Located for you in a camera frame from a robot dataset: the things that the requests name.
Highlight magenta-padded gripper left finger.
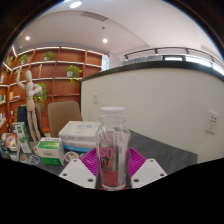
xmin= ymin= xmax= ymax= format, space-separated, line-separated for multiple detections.
xmin=58 ymin=148 xmax=101 ymax=190

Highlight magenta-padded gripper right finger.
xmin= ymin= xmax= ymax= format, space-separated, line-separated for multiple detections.
xmin=128 ymin=147 xmax=168 ymax=189

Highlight clear bottle with pink label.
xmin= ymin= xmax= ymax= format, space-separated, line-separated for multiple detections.
xmin=95 ymin=106 xmax=132 ymax=192

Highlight blue white flat box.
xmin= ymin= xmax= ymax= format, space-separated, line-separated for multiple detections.
xmin=61 ymin=139 xmax=99 ymax=154

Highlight green white box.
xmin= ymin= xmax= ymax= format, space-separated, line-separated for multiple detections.
xmin=36 ymin=137 xmax=65 ymax=167

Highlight book with orange cover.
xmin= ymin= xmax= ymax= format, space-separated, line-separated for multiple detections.
xmin=1 ymin=132 xmax=18 ymax=148

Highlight brown wooden shelf unit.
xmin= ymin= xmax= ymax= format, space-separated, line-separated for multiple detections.
xmin=0 ymin=44 xmax=110 ymax=134

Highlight wooden artist mannequin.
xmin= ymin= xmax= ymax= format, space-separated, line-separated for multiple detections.
xmin=15 ymin=69 xmax=44 ymax=146

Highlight recessed ceiling lights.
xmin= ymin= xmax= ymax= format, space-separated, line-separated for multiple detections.
xmin=24 ymin=35 xmax=109 ymax=44

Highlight ceiling air vent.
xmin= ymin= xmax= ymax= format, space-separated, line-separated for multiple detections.
xmin=81 ymin=10 xmax=109 ymax=23

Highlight white wall socket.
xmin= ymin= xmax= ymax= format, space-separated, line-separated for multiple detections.
xmin=205 ymin=111 xmax=220 ymax=135

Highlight black ceiling track rail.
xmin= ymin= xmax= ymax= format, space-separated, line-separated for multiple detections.
xmin=123 ymin=47 xmax=224 ymax=69

